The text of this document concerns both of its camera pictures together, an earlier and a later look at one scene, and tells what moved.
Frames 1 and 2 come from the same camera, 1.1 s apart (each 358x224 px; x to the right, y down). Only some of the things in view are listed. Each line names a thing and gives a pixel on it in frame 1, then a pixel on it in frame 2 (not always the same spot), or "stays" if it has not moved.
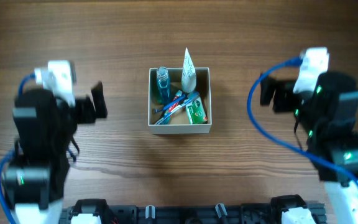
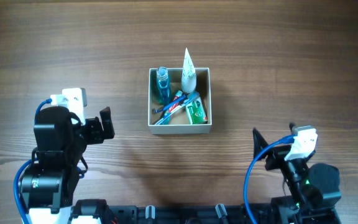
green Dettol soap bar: [196, 112] stays
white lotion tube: [189, 79] stays
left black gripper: [89, 108] -> [96, 130]
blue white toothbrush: [191, 96] stays
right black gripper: [278, 96] -> [276, 155]
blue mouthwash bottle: [163, 94] stays
